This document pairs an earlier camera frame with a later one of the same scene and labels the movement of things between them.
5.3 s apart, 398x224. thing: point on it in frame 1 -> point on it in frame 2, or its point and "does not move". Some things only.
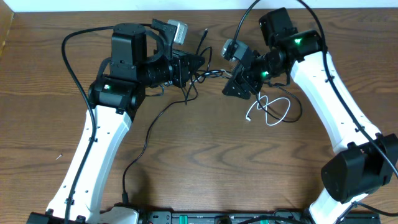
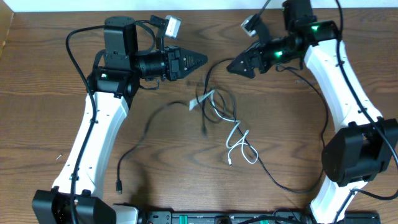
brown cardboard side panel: [6, 17] does not move
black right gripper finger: [234, 88] -> [242, 68]
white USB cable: [259, 98] -> [211, 93]
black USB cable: [124, 200] -> [118, 185]
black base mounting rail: [244, 217] does not move
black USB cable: [277, 117] -> [223, 89]
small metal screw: [61, 155] does not move
